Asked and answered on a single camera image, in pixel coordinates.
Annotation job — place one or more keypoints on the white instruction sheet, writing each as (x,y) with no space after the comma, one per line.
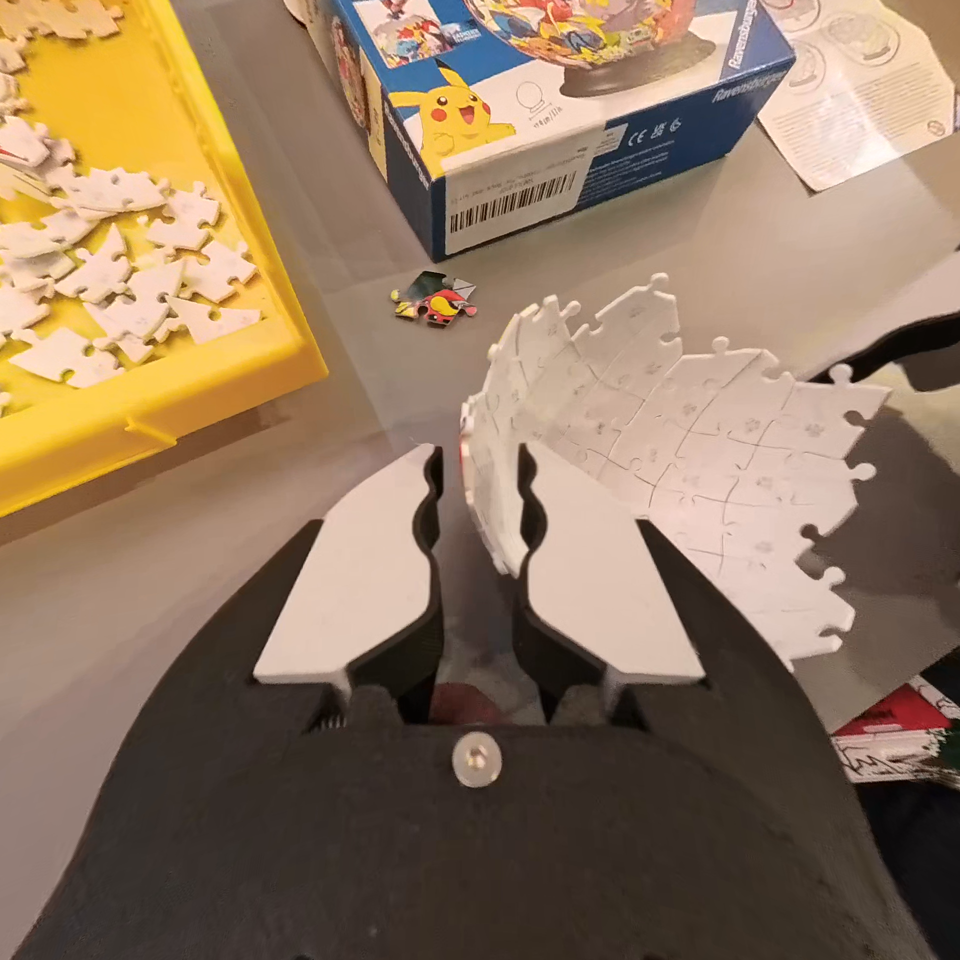
(862,97)

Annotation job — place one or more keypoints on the yellow plastic bin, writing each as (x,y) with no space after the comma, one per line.
(262,225)

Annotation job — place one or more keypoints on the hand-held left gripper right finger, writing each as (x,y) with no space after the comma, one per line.
(607,600)

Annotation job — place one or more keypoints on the dark printed puzzle piece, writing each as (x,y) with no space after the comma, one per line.
(439,304)

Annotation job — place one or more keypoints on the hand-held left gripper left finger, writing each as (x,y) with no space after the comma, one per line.
(352,600)

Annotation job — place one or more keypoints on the black round ball stand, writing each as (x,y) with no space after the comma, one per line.
(922,345)

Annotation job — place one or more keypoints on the pile of puzzle pieces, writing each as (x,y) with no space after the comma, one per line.
(112,277)

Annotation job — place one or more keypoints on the partly built puzzle ball shell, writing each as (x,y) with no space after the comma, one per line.
(712,465)

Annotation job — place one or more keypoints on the blue puzzle box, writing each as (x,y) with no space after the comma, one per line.
(600,165)

